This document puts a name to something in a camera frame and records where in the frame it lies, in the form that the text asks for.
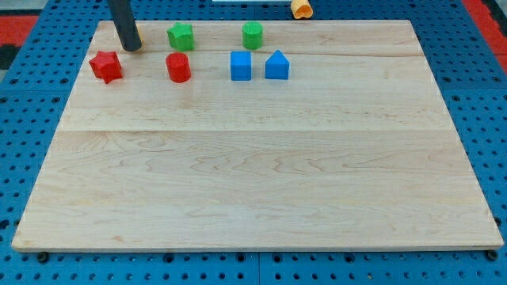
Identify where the light wooden board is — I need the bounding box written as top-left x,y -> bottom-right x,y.
12,20 -> 504,253

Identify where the blue pentagon house block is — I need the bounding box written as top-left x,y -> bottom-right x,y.
265,50 -> 290,80

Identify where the blue cube block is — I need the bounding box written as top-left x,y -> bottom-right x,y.
230,51 -> 252,81

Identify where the red cylinder block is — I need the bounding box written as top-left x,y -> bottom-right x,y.
166,52 -> 192,83

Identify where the green cylinder block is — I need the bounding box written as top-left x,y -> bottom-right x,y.
242,21 -> 263,50

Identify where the green star block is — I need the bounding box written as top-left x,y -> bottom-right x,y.
166,22 -> 195,51

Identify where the orange cylinder block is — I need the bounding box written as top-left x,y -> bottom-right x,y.
290,0 -> 314,20

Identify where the red star block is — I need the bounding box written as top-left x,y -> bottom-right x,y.
89,51 -> 123,84

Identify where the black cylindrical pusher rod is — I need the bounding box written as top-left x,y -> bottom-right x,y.
107,0 -> 143,51

